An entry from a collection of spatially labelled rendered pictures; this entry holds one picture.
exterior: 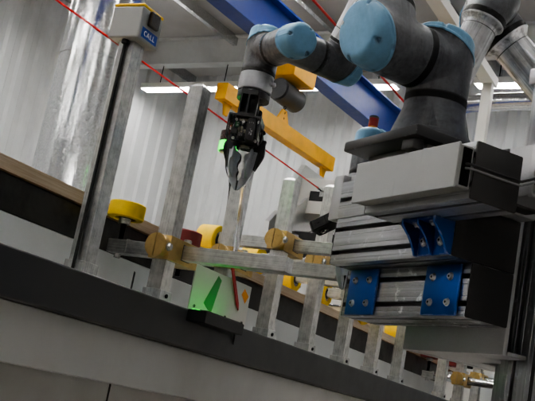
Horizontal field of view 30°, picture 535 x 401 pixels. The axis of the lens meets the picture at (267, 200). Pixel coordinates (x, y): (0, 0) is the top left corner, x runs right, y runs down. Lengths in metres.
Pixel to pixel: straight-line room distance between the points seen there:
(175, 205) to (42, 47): 10.11
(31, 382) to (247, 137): 0.67
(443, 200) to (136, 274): 1.02
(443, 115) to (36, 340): 0.82
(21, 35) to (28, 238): 9.96
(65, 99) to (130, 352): 4.66
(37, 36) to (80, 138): 5.72
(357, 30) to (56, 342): 0.77
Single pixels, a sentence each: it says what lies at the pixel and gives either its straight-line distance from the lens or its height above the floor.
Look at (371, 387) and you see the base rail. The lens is 3.10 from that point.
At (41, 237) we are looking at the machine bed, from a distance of 2.07.
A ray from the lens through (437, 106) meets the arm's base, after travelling 1.82.
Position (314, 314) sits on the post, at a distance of 2.70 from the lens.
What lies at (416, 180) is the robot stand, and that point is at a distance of 1.53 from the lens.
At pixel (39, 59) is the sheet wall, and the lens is 12.08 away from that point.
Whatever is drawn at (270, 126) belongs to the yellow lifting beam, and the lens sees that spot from 7.45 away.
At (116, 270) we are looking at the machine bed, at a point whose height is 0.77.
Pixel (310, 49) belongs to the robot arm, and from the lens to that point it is 2.09.
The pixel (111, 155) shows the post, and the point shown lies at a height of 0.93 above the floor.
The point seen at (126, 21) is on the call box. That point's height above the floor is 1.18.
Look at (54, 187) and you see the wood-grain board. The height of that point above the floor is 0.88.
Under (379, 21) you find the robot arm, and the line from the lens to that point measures 1.76.
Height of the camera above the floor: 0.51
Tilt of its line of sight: 12 degrees up
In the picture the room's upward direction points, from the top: 11 degrees clockwise
